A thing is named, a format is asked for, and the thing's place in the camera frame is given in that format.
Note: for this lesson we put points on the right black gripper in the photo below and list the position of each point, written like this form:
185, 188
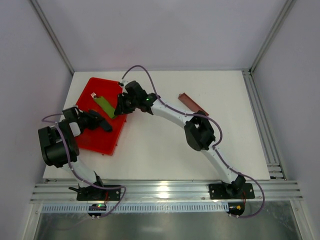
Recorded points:
124, 105

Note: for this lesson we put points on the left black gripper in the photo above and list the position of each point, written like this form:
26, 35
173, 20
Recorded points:
93, 119

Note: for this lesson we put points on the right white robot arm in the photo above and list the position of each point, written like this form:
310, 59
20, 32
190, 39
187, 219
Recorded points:
199, 133

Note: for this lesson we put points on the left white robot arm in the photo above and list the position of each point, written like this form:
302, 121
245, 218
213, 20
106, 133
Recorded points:
59, 148

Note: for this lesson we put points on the red plastic tray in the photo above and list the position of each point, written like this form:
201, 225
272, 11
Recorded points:
97, 104

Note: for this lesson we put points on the brown utensil holder box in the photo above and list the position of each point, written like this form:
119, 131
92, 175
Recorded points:
190, 103

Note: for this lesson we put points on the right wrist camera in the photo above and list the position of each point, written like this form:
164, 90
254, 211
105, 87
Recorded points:
123, 82

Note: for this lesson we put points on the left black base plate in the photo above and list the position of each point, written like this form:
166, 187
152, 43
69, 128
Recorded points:
90, 193

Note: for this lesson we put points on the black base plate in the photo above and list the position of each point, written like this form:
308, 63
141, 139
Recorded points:
222, 191
90, 193

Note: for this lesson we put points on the left aluminium frame post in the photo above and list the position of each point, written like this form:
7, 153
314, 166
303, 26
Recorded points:
51, 33

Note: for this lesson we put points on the aluminium frame post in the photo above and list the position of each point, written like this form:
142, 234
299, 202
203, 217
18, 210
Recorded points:
51, 33
272, 33

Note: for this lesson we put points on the perforated cable duct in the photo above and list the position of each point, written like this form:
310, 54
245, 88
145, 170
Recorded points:
137, 207

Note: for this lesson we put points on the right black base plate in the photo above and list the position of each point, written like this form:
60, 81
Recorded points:
222, 191

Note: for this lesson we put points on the aluminium mounting rail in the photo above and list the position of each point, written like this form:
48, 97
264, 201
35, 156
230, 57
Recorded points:
57, 190

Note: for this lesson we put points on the right aluminium frame post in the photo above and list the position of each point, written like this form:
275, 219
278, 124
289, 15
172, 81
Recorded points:
272, 33

